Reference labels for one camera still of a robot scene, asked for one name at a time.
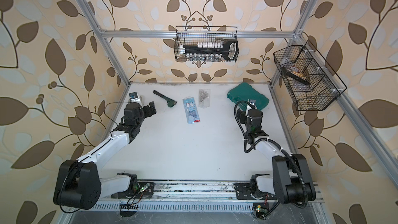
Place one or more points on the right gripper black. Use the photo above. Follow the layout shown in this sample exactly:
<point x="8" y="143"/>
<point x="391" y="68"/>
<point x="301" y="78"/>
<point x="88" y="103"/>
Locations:
<point x="261" y="113"/>

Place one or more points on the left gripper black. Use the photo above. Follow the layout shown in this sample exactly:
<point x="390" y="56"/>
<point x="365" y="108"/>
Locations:
<point x="147" y="113"/>

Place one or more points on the blue ruler set pouch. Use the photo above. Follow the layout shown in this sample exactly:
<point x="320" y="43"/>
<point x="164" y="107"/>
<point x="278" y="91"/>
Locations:
<point x="191" y="111"/>

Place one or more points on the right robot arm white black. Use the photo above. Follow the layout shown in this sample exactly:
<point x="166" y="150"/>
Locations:
<point x="290" y="180"/>

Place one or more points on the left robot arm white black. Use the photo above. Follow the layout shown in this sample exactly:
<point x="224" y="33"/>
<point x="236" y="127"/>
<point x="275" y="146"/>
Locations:
<point x="79" y="184"/>

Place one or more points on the clear tape roll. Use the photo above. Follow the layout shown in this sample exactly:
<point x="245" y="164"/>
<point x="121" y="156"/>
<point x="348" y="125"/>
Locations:
<point x="135" y="97"/>

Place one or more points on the green plastic tool case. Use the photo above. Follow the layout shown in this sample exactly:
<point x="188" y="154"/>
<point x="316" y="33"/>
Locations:
<point x="245" y="92"/>

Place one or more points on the dark object in right basket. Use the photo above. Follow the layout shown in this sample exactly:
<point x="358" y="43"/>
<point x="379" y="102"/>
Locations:
<point x="299" y="77"/>

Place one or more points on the black socket bit holder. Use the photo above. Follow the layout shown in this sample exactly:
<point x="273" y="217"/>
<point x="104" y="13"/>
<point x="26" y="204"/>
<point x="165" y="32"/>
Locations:
<point x="222" y="49"/>

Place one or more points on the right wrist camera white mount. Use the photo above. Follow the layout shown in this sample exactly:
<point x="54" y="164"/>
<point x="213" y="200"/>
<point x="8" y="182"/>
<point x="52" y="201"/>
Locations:
<point x="251" y="104"/>

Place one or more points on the right wire basket black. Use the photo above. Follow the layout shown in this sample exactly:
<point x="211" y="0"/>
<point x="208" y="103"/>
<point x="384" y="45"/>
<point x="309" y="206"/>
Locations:
<point x="326" y="85"/>

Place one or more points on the wire basket black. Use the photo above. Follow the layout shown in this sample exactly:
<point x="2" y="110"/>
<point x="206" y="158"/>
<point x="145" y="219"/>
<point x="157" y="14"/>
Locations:
<point x="189" y="35"/>
<point x="326" y="85"/>

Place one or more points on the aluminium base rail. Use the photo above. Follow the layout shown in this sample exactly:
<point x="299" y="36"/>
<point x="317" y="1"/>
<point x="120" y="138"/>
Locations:
<point x="191" y="197"/>

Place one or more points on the back wire basket black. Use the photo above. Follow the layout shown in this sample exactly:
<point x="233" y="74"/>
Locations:
<point x="189" y="35"/>

